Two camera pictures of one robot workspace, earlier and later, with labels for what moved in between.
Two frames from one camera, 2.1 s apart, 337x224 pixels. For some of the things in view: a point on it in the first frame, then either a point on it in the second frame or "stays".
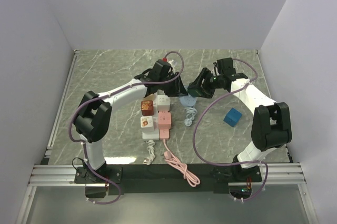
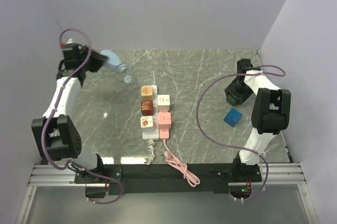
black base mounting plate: x=156 y=179 stays
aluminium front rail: x=273 y=174 stays
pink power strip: x=164 y=134 stays
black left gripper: x=179 y=89 -> x=99 y=60
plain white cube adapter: x=163 y=103 stays
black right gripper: x=205 y=74 -> x=240 y=97
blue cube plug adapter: x=233 y=117 stays
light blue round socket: x=187 y=100 -> x=114 y=60
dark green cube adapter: x=194 y=93 -> x=231 y=100
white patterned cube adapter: x=146 y=124 stays
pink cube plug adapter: x=164 y=119 stays
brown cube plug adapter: x=147 y=107 stays
